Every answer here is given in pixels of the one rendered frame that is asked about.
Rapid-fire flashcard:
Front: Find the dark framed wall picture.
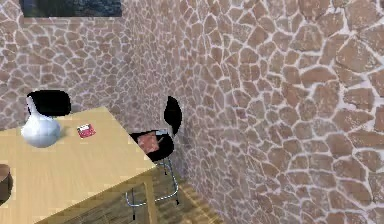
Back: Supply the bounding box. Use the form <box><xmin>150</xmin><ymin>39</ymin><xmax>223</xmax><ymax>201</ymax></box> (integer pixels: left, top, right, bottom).
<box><xmin>19</xmin><ymin>0</ymin><xmax>123</xmax><ymax>18</ymax></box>

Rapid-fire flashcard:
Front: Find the white round vase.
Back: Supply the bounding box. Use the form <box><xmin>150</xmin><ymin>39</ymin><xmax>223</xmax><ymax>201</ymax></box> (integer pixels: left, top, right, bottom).
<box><xmin>20</xmin><ymin>95</ymin><xmax>62</xmax><ymax>149</ymax></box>

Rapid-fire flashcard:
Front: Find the small red card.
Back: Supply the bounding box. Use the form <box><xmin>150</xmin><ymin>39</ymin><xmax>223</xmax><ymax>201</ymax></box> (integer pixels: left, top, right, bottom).
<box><xmin>76</xmin><ymin>123</ymin><xmax>97</xmax><ymax>139</ymax></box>

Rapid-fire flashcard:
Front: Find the light wooden table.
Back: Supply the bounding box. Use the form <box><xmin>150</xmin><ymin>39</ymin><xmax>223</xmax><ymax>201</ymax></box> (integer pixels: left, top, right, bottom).
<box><xmin>0</xmin><ymin>106</ymin><xmax>158</xmax><ymax>224</ymax></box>

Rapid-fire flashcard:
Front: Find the brown bowl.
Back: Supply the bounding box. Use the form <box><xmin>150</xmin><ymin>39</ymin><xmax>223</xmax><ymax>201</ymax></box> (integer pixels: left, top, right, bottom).
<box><xmin>0</xmin><ymin>163</ymin><xmax>14</xmax><ymax>206</ymax></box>

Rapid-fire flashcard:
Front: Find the pink cloth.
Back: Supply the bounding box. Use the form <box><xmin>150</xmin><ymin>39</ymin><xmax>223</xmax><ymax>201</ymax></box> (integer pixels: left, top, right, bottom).
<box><xmin>137</xmin><ymin>131</ymin><xmax>165</xmax><ymax>155</ymax></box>

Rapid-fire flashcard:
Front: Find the black chair with metal legs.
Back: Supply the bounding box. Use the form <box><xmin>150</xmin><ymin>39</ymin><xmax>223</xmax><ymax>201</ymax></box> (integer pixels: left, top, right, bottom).
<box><xmin>125</xmin><ymin>95</ymin><xmax>184</xmax><ymax>221</ymax></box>

